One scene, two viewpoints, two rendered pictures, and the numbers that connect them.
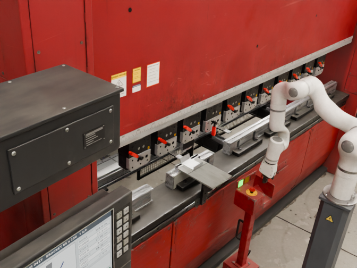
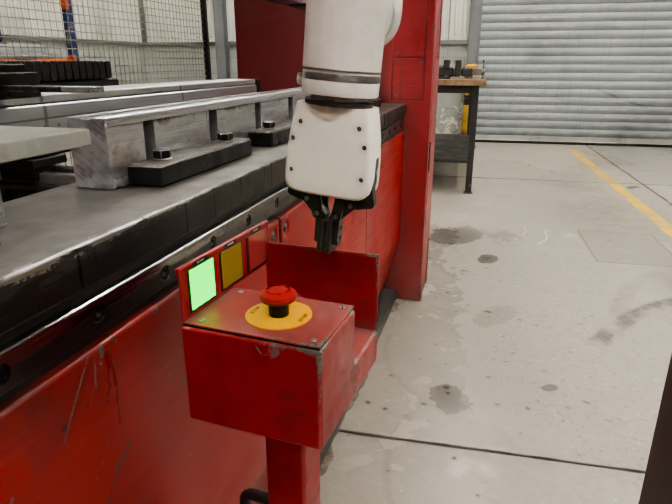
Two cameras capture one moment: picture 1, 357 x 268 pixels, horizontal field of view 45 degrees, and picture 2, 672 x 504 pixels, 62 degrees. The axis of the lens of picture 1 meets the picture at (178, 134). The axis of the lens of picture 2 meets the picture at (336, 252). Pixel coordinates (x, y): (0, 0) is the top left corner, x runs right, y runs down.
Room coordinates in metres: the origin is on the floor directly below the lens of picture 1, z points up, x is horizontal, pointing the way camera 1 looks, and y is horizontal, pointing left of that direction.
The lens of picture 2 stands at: (1.71, -0.32, 1.04)
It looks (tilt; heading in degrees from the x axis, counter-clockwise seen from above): 19 degrees down; 336
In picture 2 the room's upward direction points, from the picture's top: straight up
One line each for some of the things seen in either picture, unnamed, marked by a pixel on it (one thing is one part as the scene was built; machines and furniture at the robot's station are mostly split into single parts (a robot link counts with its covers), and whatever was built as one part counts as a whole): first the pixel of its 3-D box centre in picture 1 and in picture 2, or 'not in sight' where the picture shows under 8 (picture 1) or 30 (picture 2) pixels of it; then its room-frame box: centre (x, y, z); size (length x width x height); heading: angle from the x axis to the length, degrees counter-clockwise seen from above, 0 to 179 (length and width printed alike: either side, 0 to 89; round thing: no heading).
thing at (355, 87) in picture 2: (271, 158); (338, 85); (2.28, -0.58, 1.01); 0.09 x 0.08 x 0.03; 45
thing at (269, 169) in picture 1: (269, 166); (335, 142); (2.28, -0.58, 0.95); 0.10 x 0.07 x 0.11; 45
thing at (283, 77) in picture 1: (277, 82); not in sight; (2.94, -0.69, 1.26); 0.15 x 0.09 x 0.17; 140
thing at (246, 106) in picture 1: (246, 97); not in sight; (2.63, -0.43, 1.26); 0.15 x 0.09 x 0.17; 140
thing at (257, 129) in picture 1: (288, 111); (299, 106); (3.16, -0.87, 0.92); 1.67 x 0.06 x 0.10; 140
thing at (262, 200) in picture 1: (254, 192); (289, 320); (2.27, -0.52, 0.75); 0.20 x 0.16 x 0.18; 135
